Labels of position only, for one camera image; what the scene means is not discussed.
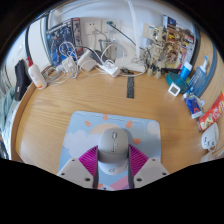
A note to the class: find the teal round dish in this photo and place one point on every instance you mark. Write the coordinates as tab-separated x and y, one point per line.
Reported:
176	80

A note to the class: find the small white cube clock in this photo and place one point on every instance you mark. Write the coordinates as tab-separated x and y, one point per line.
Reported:
173	89

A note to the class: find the white red-capped lotion bottle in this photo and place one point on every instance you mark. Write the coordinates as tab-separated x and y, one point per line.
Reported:
37	76

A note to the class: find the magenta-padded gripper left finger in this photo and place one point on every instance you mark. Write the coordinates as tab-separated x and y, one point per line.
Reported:
75	171

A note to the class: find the blue tissue packet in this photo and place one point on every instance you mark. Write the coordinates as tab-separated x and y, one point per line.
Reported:
192	106

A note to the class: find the blue robot-print box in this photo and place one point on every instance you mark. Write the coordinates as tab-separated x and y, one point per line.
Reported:
60	40

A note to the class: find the colourful printed poster box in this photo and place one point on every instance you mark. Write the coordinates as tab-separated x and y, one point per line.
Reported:
181	40

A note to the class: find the red chip can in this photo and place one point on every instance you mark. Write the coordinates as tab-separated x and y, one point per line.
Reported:
213	113

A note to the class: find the light blue sun-print mouse pad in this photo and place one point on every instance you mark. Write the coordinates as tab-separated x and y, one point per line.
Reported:
80	133

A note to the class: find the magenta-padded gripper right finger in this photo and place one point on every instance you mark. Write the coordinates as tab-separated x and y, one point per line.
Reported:
151	171

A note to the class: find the white desk lamp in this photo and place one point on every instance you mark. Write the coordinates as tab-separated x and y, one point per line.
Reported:
135	33

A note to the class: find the white power adapter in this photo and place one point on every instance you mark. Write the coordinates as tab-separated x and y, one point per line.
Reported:
86	61

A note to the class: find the white power strip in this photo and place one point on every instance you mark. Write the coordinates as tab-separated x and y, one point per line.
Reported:
111	69

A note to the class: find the white mug with drawn face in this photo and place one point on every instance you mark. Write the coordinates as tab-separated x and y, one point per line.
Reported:
209	136

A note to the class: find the bed with teal blanket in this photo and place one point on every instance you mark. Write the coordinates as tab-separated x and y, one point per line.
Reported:
6	110

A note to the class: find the tan robot model figure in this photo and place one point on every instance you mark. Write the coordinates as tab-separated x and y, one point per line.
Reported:
156	53

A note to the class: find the white grey computer mouse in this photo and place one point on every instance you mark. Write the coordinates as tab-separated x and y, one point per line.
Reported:
113	150

